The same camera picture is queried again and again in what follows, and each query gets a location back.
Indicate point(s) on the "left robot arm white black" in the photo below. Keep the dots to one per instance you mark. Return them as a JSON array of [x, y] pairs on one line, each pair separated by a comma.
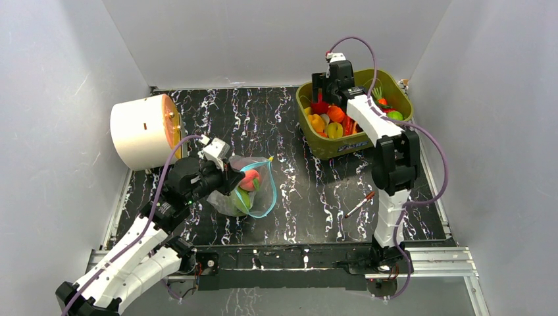
[[147, 252]]

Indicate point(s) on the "white cylindrical appliance orange lid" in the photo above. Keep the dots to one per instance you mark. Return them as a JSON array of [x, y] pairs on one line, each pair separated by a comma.
[[145, 131]]

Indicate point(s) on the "red white marker pen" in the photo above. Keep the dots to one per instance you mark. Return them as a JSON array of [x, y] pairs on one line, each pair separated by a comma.
[[360, 204]]

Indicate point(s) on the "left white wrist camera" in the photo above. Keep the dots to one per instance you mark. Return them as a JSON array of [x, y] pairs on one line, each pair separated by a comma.
[[216, 151]]

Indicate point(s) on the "olive green plastic bin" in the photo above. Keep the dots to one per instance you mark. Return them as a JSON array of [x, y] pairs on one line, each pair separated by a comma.
[[328, 139]]

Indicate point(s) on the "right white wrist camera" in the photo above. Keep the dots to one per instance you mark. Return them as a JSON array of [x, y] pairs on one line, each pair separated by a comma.
[[334, 57]]

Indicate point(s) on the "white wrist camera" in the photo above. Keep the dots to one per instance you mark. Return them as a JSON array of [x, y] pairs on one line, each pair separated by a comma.
[[216, 151], [334, 57]]

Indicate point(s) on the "green toy leaf vegetable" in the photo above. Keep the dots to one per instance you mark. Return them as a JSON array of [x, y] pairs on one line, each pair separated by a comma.
[[242, 200]]

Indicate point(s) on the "orange toy tangerine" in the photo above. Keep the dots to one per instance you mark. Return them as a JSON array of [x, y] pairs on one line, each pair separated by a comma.
[[335, 114]]

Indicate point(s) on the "orange toy carrot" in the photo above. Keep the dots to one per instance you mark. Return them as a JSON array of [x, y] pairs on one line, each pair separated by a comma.
[[377, 92]]

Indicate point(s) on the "red toy apple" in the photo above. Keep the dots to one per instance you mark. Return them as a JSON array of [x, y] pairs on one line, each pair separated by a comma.
[[319, 107]]

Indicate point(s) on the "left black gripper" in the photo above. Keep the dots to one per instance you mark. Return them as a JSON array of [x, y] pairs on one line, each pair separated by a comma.
[[230, 177]]

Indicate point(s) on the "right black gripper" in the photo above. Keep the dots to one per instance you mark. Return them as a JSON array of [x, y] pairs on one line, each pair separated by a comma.
[[329, 87]]

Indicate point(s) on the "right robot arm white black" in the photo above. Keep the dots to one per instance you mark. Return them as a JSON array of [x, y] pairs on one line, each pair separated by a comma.
[[396, 160]]

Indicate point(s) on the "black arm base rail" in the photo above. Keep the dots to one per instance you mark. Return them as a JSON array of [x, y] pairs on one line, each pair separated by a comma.
[[295, 266]]

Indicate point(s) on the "clear zip top bag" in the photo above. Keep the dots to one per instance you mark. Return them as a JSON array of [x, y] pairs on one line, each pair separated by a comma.
[[255, 195]]

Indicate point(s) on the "lime green toy fruit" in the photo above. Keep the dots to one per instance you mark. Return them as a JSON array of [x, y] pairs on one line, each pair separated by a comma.
[[395, 115]]

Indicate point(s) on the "pink toy peach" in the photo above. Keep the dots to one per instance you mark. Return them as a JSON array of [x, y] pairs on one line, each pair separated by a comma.
[[251, 182]]

